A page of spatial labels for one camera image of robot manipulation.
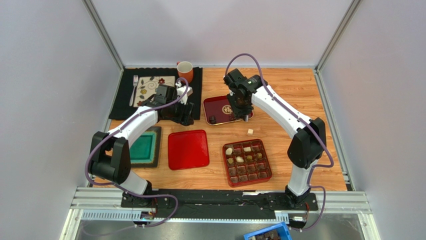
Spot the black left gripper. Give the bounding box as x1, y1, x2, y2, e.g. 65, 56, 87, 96
165, 96, 194, 127

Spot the red chocolate serving tray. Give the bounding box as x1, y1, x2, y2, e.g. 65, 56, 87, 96
203, 95, 235, 126

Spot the red tin lid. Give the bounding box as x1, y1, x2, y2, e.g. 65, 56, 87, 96
167, 129, 210, 171

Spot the white round chocolate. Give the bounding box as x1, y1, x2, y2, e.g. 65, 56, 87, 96
225, 147, 234, 156
235, 156, 244, 163

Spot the red chocolate box with tray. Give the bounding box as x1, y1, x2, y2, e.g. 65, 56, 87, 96
222, 139, 273, 188

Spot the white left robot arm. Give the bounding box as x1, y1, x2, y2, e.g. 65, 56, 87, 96
85, 82, 194, 196

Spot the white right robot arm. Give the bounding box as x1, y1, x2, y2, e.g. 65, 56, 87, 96
223, 69, 327, 205

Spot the dark swirl chocolate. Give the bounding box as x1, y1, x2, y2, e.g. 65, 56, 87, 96
208, 115, 217, 125

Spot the floral square plate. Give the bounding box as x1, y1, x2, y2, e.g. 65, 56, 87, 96
132, 76, 176, 108

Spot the orange mug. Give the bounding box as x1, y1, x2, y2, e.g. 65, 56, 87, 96
176, 61, 194, 83

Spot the silver fork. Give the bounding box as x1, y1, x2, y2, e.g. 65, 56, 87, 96
129, 75, 139, 107

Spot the black cloth placemat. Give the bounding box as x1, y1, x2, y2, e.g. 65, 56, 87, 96
108, 67, 203, 120

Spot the turquoise glazed dark plate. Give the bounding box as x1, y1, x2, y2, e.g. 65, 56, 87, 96
130, 126, 162, 168

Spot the blue plastic bin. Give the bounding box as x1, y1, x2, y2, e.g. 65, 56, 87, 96
243, 222, 293, 240

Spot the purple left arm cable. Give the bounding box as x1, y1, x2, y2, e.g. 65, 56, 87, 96
84, 77, 190, 229

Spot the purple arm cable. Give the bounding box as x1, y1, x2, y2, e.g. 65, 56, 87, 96
224, 53, 335, 232
84, 77, 190, 229

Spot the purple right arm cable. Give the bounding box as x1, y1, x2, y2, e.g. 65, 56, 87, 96
224, 53, 335, 232

